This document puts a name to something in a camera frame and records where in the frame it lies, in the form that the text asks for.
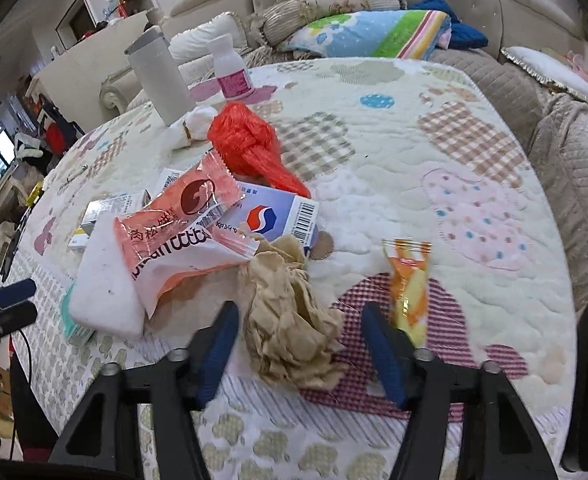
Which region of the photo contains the grey thermos cup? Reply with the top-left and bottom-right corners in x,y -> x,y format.
125,27 -> 197,127

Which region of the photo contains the blue knitted cloth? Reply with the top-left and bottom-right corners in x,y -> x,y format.
409,0 -> 490,52

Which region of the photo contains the white partition cabinet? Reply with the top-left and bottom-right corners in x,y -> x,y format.
26,10 -> 150,136

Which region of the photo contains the patterned quilted table cover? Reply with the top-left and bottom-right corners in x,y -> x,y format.
6,57 -> 577,480

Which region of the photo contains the white knotted cloth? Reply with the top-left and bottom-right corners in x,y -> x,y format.
170,105 -> 220,150

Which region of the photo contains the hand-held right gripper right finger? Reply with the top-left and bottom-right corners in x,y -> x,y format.
361,301 -> 560,480

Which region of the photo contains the dark wooden door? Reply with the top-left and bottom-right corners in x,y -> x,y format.
56,0 -> 102,41

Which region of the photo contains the beige tufted sofa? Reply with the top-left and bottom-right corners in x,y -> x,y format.
99,0 -> 588,311

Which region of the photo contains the orange yellow candy wrapper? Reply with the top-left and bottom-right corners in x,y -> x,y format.
381,238 -> 433,348

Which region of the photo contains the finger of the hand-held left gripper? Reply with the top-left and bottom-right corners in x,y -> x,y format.
0,302 -> 39,347
0,279 -> 38,312

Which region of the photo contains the beige striped bolster pillow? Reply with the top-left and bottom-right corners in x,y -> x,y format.
251,0 -> 407,51

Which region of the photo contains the green and white carton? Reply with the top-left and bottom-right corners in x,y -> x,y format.
81,189 -> 155,228

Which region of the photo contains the colourful striped blanket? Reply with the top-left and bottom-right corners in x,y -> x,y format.
279,9 -> 452,61

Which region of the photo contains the pink snack wrapper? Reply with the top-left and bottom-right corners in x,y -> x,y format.
114,152 -> 260,318

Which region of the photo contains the white foam sponge block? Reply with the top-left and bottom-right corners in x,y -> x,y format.
69,212 -> 147,338

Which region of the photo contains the black cable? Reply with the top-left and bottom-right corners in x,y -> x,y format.
6,330 -> 35,401

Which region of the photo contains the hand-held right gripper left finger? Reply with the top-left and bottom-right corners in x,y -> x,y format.
48,301 -> 240,480

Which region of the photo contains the red plastic bag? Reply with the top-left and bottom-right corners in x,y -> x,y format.
207,101 -> 314,198

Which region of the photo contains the white bottle pink label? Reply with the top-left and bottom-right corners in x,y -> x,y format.
208,34 -> 255,101

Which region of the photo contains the white pillow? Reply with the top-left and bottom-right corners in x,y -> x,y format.
168,12 -> 247,68

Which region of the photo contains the brown tissue paper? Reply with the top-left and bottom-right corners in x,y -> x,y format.
236,234 -> 347,391

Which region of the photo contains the white box with barcode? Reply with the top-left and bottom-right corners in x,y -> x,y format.
153,166 -> 321,257

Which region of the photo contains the white cushion gold trim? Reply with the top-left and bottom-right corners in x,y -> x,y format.
500,46 -> 588,121

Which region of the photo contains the teal packet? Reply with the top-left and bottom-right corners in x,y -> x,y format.
60,287 -> 95,343

